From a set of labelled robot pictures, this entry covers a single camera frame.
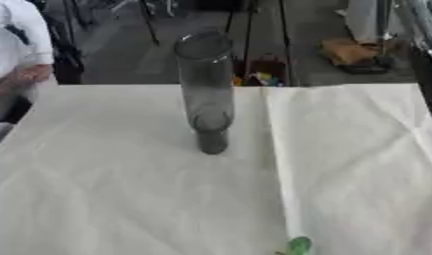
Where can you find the person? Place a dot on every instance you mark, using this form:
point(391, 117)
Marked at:
point(15, 50)

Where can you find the black tripod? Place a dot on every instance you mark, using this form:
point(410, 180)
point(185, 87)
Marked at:
point(248, 30)

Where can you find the brown cardboard box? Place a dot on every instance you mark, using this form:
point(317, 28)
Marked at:
point(348, 50)

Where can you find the tall grey glass vase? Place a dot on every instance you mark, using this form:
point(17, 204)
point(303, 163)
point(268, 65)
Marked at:
point(205, 93)

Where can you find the silver metal stand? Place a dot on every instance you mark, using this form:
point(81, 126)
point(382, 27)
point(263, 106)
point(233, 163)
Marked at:
point(420, 26)

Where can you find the dark red bag with toys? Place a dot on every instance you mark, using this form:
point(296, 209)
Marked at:
point(263, 73)

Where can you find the green flower stem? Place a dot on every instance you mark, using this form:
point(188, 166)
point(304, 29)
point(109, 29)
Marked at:
point(299, 246)

